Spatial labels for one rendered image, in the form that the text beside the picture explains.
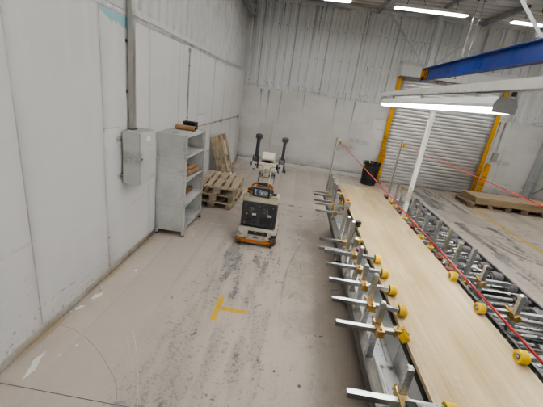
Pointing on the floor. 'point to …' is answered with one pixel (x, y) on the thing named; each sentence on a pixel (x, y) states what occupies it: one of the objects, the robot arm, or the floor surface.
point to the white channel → (460, 94)
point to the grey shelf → (173, 215)
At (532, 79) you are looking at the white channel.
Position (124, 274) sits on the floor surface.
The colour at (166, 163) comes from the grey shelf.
